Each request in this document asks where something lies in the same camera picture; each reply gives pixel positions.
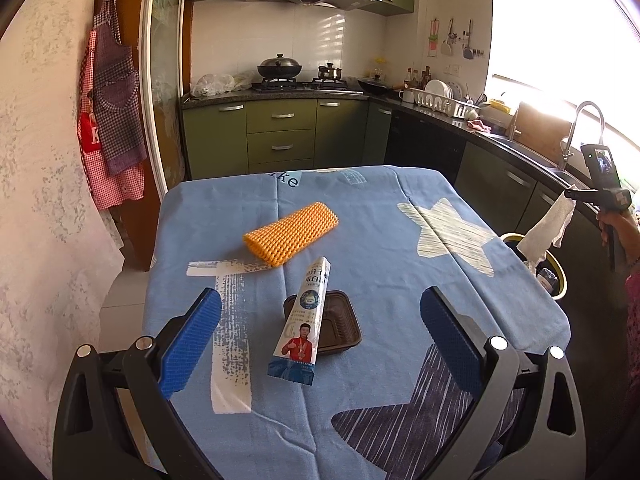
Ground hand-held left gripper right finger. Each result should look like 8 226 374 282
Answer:
420 286 587 480

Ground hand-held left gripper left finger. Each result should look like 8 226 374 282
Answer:
52 287 223 480

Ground white paper towel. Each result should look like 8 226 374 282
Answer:
517 195 577 267

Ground yellow rimmed trash bin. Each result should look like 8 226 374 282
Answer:
500 232 568 301

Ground white toothpaste tube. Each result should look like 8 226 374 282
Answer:
266 255 332 386

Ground person's right hand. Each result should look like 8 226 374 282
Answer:
597 207 640 267

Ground steel kitchen faucet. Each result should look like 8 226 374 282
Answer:
556 101 606 172

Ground wooden cutting board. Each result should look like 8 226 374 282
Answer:
515 102 571 161

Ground blue star print tablecloth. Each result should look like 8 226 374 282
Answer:
142 165 572 480

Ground brown plastic tray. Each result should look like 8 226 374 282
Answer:
283 290 363 356

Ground orange mesh pad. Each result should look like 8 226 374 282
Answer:
243 201 340 268

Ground patterned purple clothing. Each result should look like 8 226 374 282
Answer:
624 265 640 397

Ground white dish rack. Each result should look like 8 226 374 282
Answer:
415 80 482 118

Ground black built-in appliance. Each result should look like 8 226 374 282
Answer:
385 107 467 181

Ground red gingham apron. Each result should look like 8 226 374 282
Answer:
77 30 146 211

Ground group of condiment bottles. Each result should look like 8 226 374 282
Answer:
402 66 433 91

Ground green base kitchen cabinets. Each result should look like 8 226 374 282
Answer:
181 97 601 251

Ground black frying pan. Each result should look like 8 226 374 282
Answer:
357 76 401 96

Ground purple gingham apron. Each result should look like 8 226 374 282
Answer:
92 0 148 176

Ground black kitchen countertop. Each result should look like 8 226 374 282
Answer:
181 87 601 186

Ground clear plastic bags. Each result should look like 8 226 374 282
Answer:
191 72 256 97

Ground black gas stove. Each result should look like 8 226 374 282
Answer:
251 77 349 92

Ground black wok with lid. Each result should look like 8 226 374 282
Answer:
257 53 304 81

